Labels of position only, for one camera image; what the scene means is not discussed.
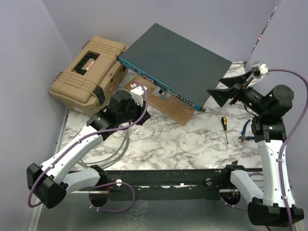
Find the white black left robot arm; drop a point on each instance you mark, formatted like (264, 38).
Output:
(51, 181)

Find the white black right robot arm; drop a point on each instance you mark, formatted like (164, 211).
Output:
(273, 205)

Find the yellow black screwdriver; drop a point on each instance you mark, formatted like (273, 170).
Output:
(224, 124)

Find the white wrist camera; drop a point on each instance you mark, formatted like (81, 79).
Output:
(259, 70)
(138, 94)

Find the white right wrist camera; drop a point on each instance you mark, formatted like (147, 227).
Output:
(259, 70)

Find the metal switch stand bracket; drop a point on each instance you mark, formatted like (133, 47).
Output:
(162, 94)

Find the dark blue network switch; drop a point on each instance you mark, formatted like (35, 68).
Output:
(176, 65)

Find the tan plastic tool case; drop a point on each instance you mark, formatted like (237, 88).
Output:
(87, 84)

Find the blue handled pliers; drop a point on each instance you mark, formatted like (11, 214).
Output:
(243, 136)

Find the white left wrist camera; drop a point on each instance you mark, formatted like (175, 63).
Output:
(138, 94)

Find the wooden base board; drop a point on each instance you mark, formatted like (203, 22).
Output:
(172, 107)

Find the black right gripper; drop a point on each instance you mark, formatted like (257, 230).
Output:
(223, 96)

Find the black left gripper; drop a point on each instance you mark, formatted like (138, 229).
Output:
(141, 109)

